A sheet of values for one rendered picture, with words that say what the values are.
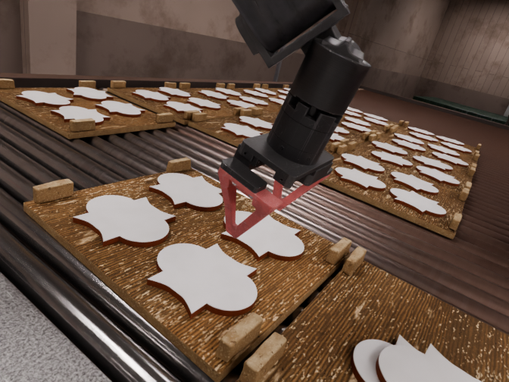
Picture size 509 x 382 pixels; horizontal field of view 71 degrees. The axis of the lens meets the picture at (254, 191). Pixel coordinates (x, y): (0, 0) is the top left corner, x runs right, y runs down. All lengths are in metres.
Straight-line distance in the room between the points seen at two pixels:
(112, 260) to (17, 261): 0.12
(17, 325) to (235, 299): 0.24
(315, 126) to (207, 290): 0.25
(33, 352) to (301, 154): 0.33
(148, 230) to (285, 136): 0.29
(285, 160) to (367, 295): 0.29
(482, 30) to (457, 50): 0.58
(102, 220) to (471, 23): 9.95
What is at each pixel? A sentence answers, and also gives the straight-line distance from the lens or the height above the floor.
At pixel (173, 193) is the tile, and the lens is 0.68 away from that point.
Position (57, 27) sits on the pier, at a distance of 2.97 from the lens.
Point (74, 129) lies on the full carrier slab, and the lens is 0.97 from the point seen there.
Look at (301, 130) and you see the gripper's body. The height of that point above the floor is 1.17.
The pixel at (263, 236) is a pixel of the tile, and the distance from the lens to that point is 0.60.
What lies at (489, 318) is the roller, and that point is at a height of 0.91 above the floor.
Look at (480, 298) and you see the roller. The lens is 0.76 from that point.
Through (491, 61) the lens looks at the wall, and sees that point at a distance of 10.04.
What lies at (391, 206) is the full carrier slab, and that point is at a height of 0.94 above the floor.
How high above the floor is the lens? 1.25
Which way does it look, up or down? 24 degrees down
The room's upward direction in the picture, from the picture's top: 13 degrees clockwise
